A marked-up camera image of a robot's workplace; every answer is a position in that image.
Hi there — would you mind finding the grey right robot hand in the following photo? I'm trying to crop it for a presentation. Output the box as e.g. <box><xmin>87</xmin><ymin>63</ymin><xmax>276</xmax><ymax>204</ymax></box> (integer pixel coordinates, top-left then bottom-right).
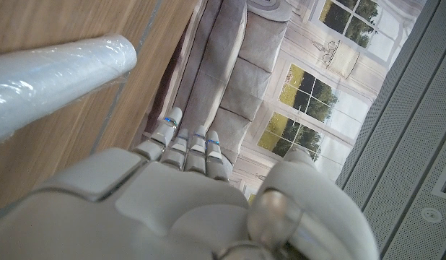
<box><xmin>0</xmin><ymin>106</ymin><xmax>381</xmax><ymax>260</ymax></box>

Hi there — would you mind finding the clear plastic wrap roll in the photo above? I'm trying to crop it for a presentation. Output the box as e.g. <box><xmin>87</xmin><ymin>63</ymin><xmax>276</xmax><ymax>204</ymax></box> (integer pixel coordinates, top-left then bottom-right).
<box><xmin>0</xmin><ymin>34</ymin><xmax>138</xmax><ymax>145</ymax></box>

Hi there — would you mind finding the printed living room backdrop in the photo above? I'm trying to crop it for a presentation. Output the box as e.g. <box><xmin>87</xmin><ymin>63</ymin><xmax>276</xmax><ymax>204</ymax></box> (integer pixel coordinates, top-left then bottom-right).
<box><xmin>143</xmin><ymin>0</ymin><xmax>429</xmax><ymax>203</ymax></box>

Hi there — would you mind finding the round white ceiling fixture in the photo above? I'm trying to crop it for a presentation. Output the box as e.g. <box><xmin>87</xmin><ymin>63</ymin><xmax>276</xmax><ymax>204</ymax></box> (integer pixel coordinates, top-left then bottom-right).
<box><xmin>420</xmin><ymin>207</ymin><xmax>443</xmax><ymax>224</ymax></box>

